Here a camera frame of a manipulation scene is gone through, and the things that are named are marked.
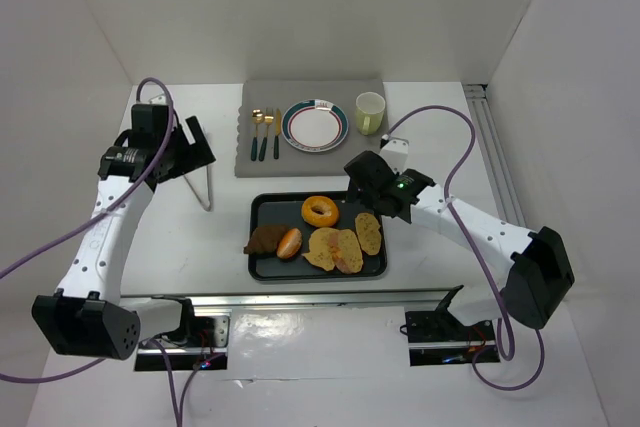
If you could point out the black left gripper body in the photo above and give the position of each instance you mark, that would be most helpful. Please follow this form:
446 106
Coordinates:
195 148

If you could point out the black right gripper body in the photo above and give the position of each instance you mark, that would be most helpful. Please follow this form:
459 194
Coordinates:
361 173

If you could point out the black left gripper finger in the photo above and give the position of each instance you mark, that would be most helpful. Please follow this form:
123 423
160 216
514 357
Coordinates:
200 146
194 156

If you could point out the silver metal tongs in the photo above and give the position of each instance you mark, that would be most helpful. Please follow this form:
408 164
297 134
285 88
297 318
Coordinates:
201 188

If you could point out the orange glazed bagel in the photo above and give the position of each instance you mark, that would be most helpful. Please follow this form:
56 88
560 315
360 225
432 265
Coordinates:
320 211

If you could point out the toasted bread slice with ham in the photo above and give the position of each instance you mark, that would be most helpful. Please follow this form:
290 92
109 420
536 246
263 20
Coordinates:
346 251

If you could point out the large toasted bread slice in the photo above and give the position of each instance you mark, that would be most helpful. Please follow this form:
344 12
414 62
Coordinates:
321 248

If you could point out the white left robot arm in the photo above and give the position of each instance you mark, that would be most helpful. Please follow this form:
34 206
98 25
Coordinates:
86 316

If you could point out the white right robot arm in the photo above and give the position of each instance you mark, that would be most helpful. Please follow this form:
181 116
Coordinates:
534 265

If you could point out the oval toasted bread slice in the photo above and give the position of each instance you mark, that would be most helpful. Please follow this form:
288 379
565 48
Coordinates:
368 231

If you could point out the small golden bread roll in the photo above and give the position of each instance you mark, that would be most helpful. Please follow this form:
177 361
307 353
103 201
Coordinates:
290 244

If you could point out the black serving tray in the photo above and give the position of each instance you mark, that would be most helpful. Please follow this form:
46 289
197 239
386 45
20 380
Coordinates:
285 208

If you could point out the pale green mug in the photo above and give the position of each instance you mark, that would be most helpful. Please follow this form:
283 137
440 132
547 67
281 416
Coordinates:
370 112

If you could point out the white plate with green rim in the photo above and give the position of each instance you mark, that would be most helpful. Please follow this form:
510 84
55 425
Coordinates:
314 126

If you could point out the grey placemat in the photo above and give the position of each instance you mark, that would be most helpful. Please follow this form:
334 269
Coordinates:
280 95

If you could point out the dark brown croissant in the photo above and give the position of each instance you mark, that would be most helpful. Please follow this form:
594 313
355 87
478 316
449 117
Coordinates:
265 239

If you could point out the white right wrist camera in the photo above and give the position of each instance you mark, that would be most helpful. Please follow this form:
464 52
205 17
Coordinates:
394 151

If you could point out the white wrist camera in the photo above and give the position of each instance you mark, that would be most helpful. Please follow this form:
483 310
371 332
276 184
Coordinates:
394 151
159 99

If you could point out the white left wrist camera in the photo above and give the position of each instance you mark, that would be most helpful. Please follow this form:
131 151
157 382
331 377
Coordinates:
159 99

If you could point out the gold spoon with green handle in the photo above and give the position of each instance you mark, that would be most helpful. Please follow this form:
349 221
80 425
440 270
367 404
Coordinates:
257 118

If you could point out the gold fork with green handle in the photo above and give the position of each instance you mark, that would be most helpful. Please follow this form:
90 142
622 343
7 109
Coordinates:
268 119

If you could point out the gold knife with green handle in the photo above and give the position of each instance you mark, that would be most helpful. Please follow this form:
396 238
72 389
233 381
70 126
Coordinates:
278 126

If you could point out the aluminium side rail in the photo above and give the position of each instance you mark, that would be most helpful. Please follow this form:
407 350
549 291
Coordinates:
494 158

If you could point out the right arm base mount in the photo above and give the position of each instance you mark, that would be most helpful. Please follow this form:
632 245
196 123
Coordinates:
436 338

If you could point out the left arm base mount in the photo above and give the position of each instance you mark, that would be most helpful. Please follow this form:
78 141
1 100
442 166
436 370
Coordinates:
205 346

